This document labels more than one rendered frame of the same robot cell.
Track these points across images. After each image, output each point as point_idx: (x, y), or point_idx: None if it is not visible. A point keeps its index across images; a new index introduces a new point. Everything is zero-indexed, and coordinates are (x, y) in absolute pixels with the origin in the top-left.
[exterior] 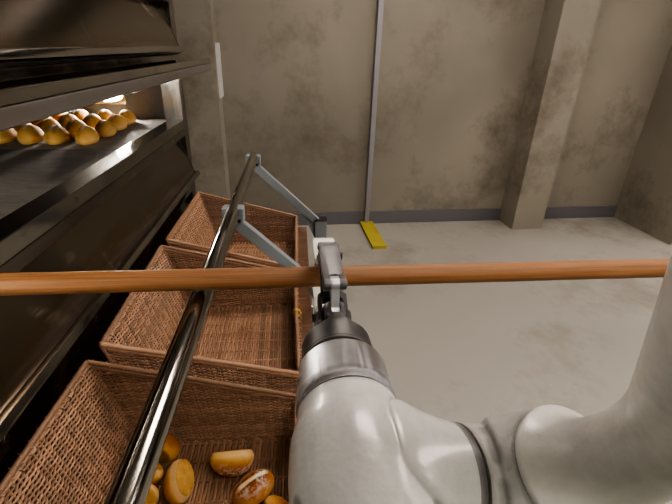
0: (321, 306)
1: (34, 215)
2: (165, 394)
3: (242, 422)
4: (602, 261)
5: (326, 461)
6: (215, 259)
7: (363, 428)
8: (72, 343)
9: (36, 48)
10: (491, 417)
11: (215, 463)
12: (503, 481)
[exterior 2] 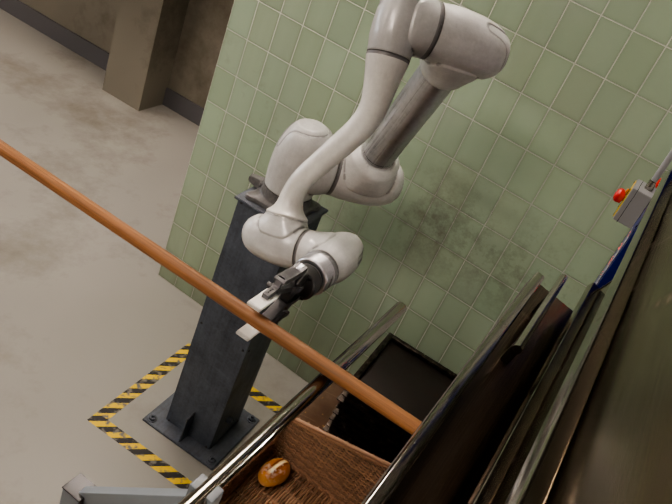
0: (298, 286)
1: None
2: (369, 331)
3: None
4: (92, 202)
5: (353, 247)
6: (295, 399)
7: (341, 241)
8: None
9: (481, 488)
10: (289, 231)
11: None
12: (306, 227)
